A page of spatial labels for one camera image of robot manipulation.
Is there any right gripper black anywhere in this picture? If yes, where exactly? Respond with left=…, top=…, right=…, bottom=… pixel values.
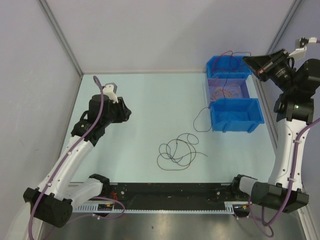
left=241, top=48, right=298, bottom=93

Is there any red cable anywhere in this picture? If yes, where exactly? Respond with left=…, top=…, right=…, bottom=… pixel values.
left=211, top=50, right=245, bottom=75

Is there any brown cable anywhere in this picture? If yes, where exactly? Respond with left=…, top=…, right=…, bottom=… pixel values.
left=156, top=141, right=208, bottom=171

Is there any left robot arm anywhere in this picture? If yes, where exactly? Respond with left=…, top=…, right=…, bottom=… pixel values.
left=23, top=94, right=132, bottom=228

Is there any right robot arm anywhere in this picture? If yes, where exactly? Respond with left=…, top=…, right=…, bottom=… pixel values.
left=230, top=49, right=320, bottom=213

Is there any far blue bin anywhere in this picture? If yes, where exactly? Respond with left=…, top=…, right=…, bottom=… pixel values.
left=206, top=55, right=252, bottom=79

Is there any blue bin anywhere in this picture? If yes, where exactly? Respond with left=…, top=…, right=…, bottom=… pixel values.
left=210, top=98, right=265, bottom=133
left=206, top=55, right=252, bottom=79

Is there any middle lavender bin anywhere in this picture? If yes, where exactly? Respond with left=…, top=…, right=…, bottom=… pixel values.
left=206, top=77, right=250, bottom=106

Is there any near blue bin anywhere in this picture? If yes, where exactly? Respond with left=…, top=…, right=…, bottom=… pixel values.
left=210, top=98, right=265, bottom=133

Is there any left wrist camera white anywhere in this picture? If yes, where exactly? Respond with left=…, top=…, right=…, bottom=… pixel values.
left=102, top=83, right=119, bottom=104

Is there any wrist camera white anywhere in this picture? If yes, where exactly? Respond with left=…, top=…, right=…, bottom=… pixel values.
left=289, top=37, right=319, bottom=61
left=102, top=83, right=119, bottom=104

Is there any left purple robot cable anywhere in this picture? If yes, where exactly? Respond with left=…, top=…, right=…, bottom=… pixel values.
left=27, top=76, right=126, bottom=240

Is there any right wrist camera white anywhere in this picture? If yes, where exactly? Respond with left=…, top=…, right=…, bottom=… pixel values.
left=289, top=37, right=319, bottom=61

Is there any aluminium frame rail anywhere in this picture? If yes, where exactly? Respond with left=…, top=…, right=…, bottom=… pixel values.
left=36, top=182, right=307, bottom=203

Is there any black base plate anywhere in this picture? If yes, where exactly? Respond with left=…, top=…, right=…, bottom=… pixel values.
left=100, top=183, right=248, bottom=210

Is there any white cable duct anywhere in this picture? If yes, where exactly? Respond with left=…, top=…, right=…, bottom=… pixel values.
left=72, top=201, right=234, bottom=215

